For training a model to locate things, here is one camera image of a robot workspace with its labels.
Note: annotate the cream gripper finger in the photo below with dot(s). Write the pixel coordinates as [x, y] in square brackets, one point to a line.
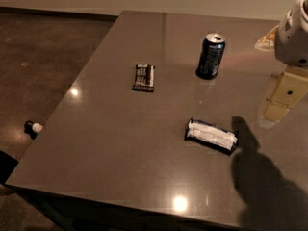
[291, 86]
[266, 43]

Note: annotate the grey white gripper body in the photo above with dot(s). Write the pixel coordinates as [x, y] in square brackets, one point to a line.
[293, 43]

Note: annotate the dark chocolate rxbar wrapper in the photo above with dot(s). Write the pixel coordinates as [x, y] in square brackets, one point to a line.
[144, 78]

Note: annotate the dark blue soda can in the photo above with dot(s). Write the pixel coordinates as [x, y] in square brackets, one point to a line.
[211, 55]

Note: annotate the small black white floor object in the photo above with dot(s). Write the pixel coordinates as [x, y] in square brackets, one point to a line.
[32, 128]

